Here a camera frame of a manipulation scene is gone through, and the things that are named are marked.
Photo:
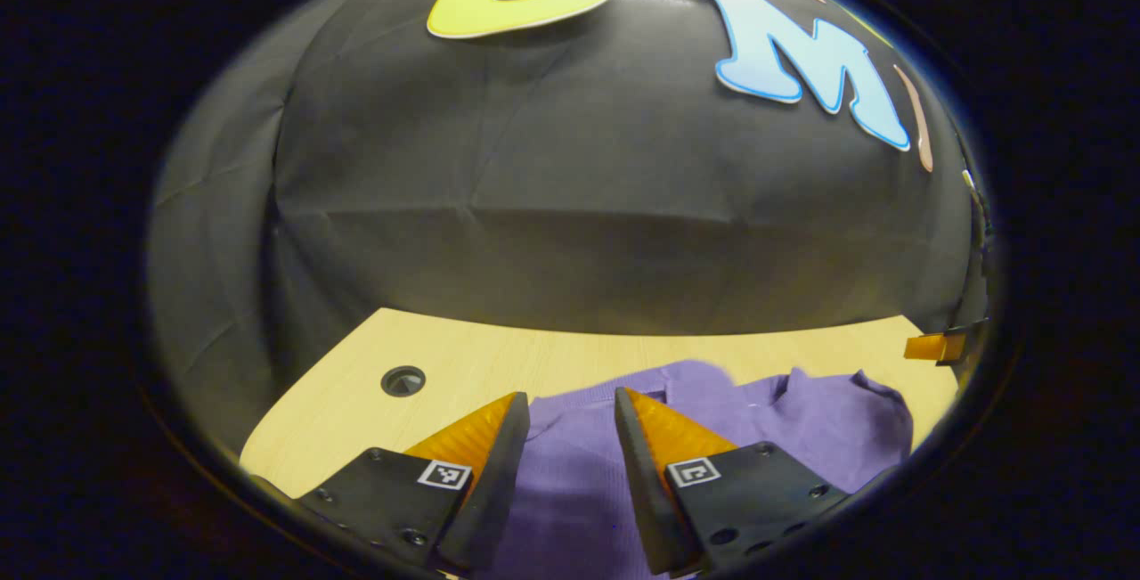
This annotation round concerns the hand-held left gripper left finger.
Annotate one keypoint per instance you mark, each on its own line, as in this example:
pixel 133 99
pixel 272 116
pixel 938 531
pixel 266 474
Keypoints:
pixel 499 482

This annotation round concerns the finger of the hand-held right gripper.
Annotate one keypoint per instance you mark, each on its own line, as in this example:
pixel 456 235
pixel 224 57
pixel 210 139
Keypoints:
pixel 931 347

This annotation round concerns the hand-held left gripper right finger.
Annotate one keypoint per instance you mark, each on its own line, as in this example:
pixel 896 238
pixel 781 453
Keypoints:
pixel 646 500

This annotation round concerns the purple knit cardigan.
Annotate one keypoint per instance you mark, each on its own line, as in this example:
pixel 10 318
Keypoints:
pixel 570 491

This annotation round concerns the black backdrop cloth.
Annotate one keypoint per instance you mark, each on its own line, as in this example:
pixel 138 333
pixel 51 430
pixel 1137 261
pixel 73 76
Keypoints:
pixel 579 232

